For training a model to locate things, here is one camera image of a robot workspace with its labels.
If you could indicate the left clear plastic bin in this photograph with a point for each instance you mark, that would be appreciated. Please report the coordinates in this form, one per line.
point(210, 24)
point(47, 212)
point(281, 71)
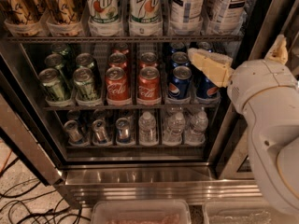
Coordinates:
point(141, 212)

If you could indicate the silver blue can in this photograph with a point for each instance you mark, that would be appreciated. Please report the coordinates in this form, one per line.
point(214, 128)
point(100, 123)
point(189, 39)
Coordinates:
point(102, 137)
point(124, 132)
point(76, 136)

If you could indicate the front right pepsi can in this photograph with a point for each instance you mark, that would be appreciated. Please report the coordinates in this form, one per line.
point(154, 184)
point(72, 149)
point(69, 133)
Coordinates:
point(206, 91)

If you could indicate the tea bottle blue label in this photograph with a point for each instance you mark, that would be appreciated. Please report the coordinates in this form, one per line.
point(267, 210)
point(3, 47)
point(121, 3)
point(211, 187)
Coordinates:
point(185, 16)
point(223, 16)

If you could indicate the right silver blue can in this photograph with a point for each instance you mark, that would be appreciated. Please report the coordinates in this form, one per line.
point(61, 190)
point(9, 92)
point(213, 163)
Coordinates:
point(124, 132)

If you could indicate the top wire shelf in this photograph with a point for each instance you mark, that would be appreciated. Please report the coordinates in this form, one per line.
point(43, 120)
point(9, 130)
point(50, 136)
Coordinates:
point(125, 39)

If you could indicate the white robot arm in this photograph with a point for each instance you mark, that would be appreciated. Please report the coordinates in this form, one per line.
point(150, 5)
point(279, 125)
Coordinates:
point(273, 145)

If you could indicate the coca cola can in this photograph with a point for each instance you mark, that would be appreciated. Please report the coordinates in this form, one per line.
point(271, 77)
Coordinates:
point(118, 92)
point(148, 59)
point(148, 86)
point(118, 60)

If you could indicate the middle wire shelf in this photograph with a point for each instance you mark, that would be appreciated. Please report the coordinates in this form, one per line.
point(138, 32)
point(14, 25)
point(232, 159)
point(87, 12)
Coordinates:
point(162, 106)

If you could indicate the green can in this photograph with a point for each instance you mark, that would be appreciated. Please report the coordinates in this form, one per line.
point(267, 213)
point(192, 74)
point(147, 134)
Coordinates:
point(58, 62)
point(88, 90)
point(88, 61)
point(57, 92)

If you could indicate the middle silver blue can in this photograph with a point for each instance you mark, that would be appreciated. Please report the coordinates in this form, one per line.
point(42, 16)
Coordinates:
point(102, 137)

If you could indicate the front left coca cola can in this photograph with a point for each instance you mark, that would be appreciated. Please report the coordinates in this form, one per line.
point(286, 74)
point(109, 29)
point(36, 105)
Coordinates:
point(118, 92)

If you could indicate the right orange la croix can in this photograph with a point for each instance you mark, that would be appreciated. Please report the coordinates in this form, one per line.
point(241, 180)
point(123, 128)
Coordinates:
point(65, 17)

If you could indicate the wire shelf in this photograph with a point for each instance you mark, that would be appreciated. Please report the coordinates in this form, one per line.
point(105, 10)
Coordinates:
point(162, 106)
point(125, 39)

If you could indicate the water bottle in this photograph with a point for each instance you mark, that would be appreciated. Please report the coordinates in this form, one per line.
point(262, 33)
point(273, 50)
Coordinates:
point(173, 129)
point(147, 130)
point(196, 129)

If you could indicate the left silver blue can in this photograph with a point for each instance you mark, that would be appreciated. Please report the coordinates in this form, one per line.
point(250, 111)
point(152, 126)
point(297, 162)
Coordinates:
point(76, 136)

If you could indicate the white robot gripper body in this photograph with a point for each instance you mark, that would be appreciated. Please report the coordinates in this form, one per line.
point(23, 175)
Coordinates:
point(261, 80)

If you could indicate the stainless steel fridge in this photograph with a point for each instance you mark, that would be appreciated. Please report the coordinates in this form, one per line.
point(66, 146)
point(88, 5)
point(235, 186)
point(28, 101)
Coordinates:
point(88, 175)

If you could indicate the front right green can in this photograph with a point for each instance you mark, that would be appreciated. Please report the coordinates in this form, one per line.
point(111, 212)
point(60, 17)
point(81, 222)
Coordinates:
point(88, 90)

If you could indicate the right water bottle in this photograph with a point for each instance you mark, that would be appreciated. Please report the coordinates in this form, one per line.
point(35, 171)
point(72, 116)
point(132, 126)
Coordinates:
point(196, 129)

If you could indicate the middle water bottle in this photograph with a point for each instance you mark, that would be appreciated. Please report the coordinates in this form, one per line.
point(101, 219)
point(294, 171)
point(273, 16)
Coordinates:
point(173, 129)

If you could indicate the pepsi can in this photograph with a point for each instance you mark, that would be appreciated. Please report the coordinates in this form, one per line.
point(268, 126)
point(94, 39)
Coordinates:
point(206, 91)
point(179, 59)
point(179, 82)

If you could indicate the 7up zero can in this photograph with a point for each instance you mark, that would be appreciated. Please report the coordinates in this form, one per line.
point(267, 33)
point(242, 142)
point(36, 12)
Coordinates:
point(145, 17)
point(105, 17)

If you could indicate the right clear plastic bin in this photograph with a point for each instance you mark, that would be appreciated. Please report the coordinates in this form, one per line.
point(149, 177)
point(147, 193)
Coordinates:
point(244, 212)

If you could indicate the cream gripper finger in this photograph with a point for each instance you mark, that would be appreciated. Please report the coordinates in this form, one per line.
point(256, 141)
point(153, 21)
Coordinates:
point(216, 67)
point(278, 52)

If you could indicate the clear plastic bin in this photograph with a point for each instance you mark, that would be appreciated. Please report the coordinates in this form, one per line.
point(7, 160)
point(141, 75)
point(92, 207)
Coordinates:
point(141, 212)
point(244, 212)

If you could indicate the orange la croix can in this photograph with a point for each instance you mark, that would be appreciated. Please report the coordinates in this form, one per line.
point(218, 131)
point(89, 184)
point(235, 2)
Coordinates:
point(25, 17)
point(65, 17)

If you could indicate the left 7up zero can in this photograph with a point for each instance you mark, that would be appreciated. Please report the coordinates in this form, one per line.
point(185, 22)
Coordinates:
point(105, 17)

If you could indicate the front right coca cola can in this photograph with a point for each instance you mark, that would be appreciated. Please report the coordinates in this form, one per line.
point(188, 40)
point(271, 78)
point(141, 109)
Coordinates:
point(148, 86)

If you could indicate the front left pepsi can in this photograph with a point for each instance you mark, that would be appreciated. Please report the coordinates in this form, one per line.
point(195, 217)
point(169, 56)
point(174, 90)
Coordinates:
point(179, 82)

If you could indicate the left water bottle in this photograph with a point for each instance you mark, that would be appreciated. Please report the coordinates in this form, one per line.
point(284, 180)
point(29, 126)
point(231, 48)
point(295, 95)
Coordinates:
point(147, 130)

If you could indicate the right 7up zero can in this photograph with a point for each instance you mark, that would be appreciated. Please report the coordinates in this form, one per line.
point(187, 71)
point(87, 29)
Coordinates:
point(145, 17)

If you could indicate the left orange la croix can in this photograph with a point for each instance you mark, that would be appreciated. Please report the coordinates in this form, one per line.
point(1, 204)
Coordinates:
point(25, 17)

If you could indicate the front left green can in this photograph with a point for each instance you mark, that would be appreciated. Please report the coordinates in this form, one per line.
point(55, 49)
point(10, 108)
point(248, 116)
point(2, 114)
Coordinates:
point(57, 92)

